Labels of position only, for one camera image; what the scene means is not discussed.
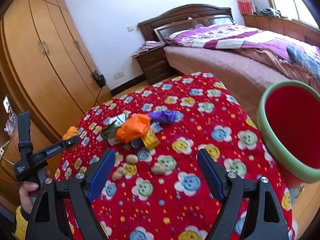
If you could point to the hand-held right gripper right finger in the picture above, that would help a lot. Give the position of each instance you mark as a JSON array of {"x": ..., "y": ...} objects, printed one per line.
[{"x": 212, "y": 177}]

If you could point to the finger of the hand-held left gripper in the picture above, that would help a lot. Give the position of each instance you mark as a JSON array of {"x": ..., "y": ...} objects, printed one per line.
[{"x": 71, "y": 142}]

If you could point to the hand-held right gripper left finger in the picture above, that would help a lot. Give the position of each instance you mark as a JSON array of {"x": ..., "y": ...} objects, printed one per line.
[{"x": 100, "y": 177}]

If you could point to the orange peel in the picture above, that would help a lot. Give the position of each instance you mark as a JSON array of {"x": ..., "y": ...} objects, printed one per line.
[{"x": 71, "y": 131}]

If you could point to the white green carton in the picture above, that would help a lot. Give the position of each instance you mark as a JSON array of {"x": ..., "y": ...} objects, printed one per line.
[{"x": 117, "y": 120}]

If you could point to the red bucket with green rim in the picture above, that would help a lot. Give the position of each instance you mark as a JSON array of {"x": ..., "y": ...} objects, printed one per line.
[{"x": 295, "y": 120}]

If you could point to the person's left hand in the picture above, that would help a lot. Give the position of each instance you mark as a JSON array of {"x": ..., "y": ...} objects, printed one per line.
[{"x": 26, "y": 192}]

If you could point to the peanut in shell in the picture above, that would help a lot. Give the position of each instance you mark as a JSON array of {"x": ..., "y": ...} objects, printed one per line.
[
  {"x": 132, "y": 159},
  {"x": 160, "y": 169},
  {"x": 119, "y": 174}
]

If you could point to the red smiley flower tablecloth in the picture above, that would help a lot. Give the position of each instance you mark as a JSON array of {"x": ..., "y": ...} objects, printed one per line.
[{"x": 175, "y": 205}]

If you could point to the orange crumpled plastic bag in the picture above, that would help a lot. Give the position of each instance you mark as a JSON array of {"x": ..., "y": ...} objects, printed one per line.
[{"x": 132, "y": 128}]

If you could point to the smartphone on shelf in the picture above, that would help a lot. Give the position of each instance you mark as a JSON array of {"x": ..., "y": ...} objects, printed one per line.
[{"x": 7, "y": 105}]

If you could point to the yellow flat packet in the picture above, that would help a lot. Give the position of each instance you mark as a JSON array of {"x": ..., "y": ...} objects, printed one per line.
[{"x": 150, "y": 141}]

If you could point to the small black bag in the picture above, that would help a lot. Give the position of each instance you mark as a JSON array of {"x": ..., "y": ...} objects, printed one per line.
[{"x": 99, "y": 80}]

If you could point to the small blue white wrapper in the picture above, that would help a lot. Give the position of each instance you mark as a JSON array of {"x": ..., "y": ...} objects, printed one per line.
[{"x": 156, "y": 127}]

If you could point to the purple crumpled wrapper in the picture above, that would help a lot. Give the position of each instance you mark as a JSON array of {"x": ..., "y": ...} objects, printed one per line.
[{"x": 162, "y": 116}]

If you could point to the wooden wardrobe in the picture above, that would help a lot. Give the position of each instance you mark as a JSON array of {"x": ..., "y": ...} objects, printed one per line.
[{"x": 50, "y": 55}]

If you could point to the dark wooden nightstand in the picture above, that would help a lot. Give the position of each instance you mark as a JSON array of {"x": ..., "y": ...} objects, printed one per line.
[{"x": 155, "y": 65}]

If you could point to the bed with pink sheet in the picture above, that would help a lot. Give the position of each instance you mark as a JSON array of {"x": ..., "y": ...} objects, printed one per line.
[{"x": 225, "y": 62}]

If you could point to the patterned cloth on nightstand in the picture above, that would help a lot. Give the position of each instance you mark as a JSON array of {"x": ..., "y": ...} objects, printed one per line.
[{"x": 150, "y": 46}]

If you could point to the pink frilled blanket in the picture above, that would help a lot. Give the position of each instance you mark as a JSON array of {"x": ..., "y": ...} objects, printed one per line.
[{"x": 270, "y": 57}]

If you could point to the purple patterned quilt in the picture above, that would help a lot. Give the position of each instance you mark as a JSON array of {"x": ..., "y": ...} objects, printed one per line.
[{"x": 225, "y": 35}]

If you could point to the blue plaid cloth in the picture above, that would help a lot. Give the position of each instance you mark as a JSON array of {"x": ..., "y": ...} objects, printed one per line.
[{"x": 305, "y": 57}]

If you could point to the long wooden window cabinet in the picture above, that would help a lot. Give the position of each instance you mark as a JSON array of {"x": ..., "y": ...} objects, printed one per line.
[{"x": 275, "y": 25}]

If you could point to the dark wooden headboard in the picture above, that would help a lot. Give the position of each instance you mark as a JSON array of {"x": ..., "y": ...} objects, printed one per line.
[{"x": 180, "y": 15}]

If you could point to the pile of dark clothes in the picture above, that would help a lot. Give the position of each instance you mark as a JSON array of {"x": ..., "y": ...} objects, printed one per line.
[{"x": 270, "y": 12}]

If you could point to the wooden framed window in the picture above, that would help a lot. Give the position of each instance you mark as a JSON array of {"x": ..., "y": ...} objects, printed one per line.
[{"x": 282, "y": 0}]

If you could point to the white wall outlet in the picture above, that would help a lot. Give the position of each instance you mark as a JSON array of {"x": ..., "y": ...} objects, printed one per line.
[{"x": 119, "y": 75}]

